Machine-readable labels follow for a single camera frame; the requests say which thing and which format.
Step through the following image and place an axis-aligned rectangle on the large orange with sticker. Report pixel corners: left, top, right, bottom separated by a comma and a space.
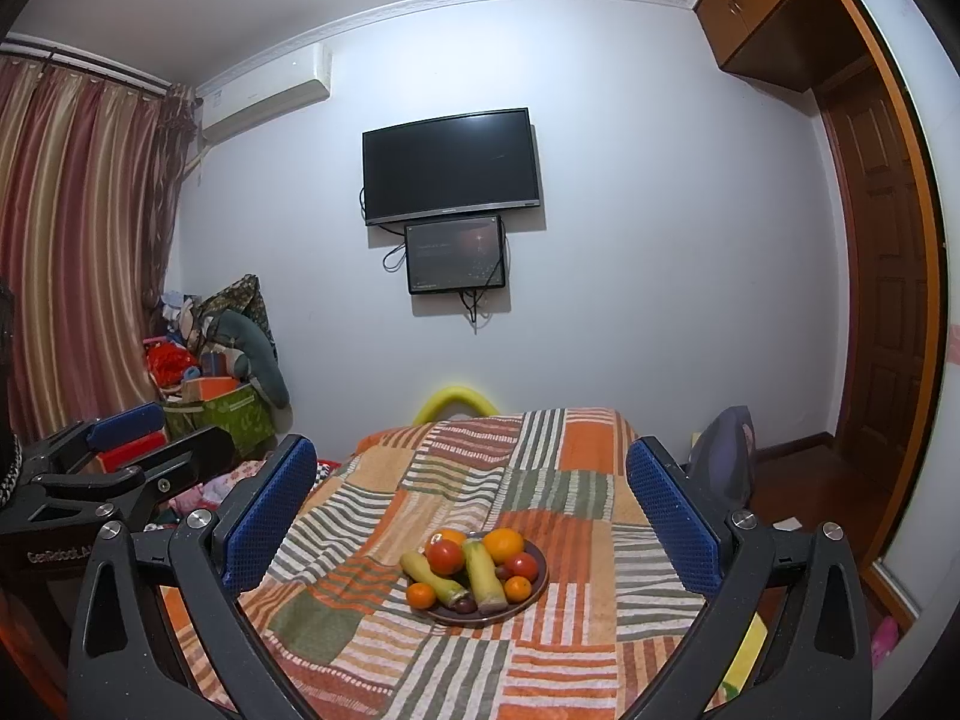
482, 528, 526, 560

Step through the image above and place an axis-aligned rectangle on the red flat box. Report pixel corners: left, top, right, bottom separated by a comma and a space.
96, 431, 170, 475

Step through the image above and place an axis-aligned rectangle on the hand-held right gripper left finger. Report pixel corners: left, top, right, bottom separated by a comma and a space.
66, 433, 320, 720

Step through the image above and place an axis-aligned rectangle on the camouflage cloth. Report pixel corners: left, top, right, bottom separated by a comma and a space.
191, 275, 271, 361

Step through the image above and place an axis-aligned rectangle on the orange box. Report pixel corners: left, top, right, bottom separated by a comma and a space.
184, 375, 241, 402

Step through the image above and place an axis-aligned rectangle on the thick yellow green corn cob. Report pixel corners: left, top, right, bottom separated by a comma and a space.
461, 538, 507, 612

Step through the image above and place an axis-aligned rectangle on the wooden overhead cabinet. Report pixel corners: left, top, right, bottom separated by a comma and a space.
694, 0, 852, 95

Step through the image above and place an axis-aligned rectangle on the yellow bed sheet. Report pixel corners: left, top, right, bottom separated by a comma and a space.
724, 611, 770, 702

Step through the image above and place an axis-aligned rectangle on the brown wooden door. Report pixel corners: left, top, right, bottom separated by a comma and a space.
816, 71, 935, 563

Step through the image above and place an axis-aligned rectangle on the purple oval plate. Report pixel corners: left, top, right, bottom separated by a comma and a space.
417, 532, 550, 627

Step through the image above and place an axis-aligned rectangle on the yellow foam tube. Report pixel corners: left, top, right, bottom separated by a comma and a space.
411, 384, 497, 425

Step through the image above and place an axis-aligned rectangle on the white air conditioner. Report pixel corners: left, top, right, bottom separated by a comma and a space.
196, 43, 332, 143

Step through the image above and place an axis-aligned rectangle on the thin yellow green corn cob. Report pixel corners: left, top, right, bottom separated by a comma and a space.
400, 551, 471, 607

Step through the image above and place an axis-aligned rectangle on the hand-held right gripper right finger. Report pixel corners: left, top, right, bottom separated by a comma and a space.
625, 435, 875, 720

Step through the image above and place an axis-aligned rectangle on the red mesh bag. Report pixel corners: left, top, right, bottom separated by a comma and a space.
146, 341, 197, 391

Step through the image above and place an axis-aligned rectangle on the pink floral cloth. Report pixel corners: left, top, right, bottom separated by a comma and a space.
169, 457, 263, 518

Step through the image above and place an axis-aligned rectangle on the striped curtain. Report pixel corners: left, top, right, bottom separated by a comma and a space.
0, 37, 200, 458

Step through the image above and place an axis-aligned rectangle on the black wall television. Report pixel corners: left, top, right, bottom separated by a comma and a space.
362, 108, 543, 227

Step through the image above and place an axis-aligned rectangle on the small black monitor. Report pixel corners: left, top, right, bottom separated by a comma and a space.
404, 214, 506, 296

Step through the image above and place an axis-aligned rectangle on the pink slipper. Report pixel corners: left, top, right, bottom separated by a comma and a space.
870, 615, 899, 665

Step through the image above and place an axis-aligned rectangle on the grey green plush pillow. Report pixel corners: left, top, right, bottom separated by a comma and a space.
206, 311, 291, 410

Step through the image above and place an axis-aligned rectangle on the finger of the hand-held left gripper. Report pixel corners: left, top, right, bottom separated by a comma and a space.
34, 424, 239, 522
22, 401, 167, 475

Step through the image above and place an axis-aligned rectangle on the striped patchwork blanket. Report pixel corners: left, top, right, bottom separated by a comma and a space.
161, 409, 766, 720

